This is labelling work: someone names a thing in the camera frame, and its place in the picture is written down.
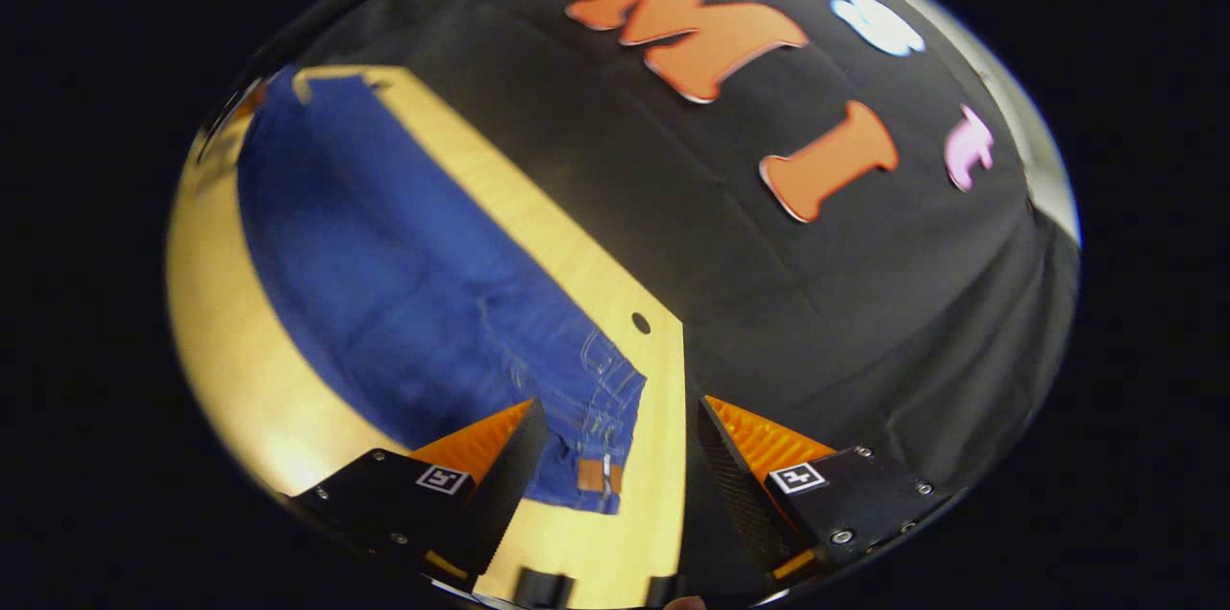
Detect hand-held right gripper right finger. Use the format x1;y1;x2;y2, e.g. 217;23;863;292
696;395;962;582

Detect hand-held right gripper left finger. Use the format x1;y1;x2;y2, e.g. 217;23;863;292
288;399;549;592

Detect blue jeans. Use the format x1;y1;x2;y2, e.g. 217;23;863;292
235;64;648;516

